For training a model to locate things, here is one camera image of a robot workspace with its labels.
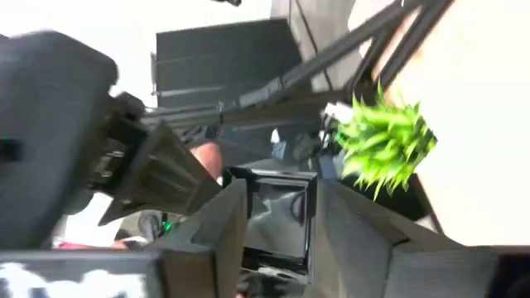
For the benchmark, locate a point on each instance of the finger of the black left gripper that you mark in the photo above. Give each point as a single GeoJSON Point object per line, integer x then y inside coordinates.
{"type": "Point", "coordinates": [165, 178]}

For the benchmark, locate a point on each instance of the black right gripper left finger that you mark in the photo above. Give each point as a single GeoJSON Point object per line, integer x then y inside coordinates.
{"type": "Point", "coordinates": [215, 248]}

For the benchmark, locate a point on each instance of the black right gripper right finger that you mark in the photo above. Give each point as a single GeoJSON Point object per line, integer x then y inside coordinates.
{"type": "Point", "coordinates": [348, 256]}

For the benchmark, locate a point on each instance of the black square plate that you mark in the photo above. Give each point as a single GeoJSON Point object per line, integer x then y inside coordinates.
{"type": "Point", "coordinates": [277, 223]}

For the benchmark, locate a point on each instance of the green artificial plant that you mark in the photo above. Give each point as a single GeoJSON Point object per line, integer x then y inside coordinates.
{"type": "Point", "coordinates": [385, 140]}

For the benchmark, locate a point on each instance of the black flat panel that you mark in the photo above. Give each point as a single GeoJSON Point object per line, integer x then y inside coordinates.
{"type": "Point", "coordinates": [223, 62]}

